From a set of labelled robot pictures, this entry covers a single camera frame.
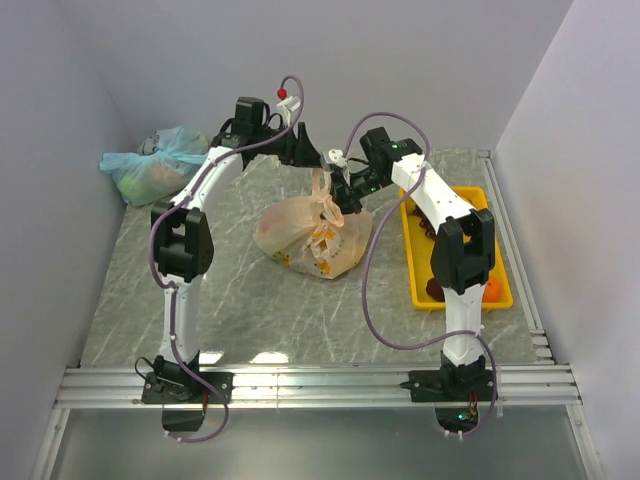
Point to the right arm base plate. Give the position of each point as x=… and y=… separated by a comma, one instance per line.
x=435, y=386

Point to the orange fake fruit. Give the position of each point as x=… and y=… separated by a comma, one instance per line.
x=493, y=291

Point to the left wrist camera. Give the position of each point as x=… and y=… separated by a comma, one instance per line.
x=289, y=106

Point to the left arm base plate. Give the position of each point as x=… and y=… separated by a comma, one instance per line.
x=160, y=392

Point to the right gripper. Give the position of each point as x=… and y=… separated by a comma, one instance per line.
x=345, y=195

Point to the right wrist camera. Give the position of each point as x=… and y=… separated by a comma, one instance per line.
x=334, y=160

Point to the orange translucent plastic bag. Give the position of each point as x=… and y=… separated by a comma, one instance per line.
x=309, y=234

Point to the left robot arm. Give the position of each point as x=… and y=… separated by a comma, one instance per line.
x=181, y=248

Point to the blue tied plastic bag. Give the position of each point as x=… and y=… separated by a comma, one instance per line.
x=162, y=165

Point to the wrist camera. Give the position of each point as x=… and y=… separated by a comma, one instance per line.
x=289, y=106
x=334, y=160

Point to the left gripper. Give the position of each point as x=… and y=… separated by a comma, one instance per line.
x=300, y=150

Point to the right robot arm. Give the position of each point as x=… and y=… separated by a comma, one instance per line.
x=463, y=255

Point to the dark red mangosteen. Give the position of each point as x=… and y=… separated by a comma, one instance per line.
x=434, y=290

